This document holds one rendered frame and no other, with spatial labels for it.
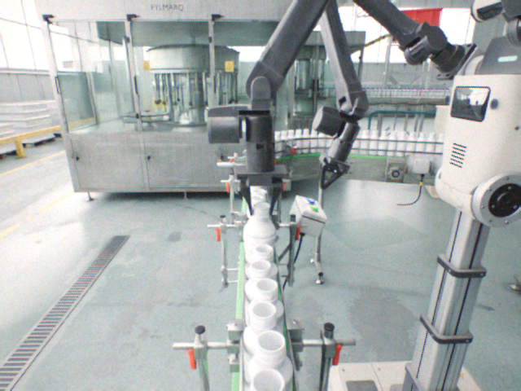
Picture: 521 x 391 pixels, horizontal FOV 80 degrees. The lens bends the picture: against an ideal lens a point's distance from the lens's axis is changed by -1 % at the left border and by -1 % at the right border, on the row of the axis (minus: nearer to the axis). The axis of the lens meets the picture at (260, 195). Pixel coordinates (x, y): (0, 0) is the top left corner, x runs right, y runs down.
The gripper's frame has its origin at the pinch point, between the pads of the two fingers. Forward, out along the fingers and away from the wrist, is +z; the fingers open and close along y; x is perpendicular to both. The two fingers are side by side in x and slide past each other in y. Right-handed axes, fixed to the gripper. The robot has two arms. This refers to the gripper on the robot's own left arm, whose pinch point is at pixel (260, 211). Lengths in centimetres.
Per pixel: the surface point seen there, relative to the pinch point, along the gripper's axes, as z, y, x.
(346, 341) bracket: 14.3, 13.1, -21.6
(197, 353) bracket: 14.4, -10.8, -22.8
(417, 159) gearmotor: 21, 103, 131
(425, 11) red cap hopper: -151, 331, 599
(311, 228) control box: 15.7, 15.8, 23.8
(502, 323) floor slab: 123, 160, 98
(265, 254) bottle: 5.9, 0.6, -7.6
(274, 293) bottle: 6.5, 1.5, -19.0
